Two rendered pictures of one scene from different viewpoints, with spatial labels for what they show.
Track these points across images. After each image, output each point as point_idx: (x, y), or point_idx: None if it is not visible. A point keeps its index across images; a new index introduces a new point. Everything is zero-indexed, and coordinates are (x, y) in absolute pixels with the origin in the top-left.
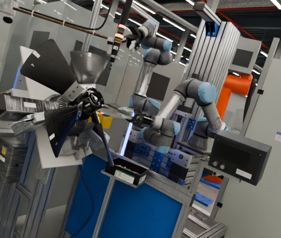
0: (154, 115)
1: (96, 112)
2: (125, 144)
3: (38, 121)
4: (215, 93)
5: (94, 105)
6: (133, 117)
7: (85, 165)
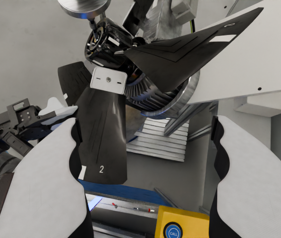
0: None
1: (200, 233)
2: (92, 200)
3: (130, 6)
4: None
5: (89, 35)
6: (43, 125)
7: (164, 205)
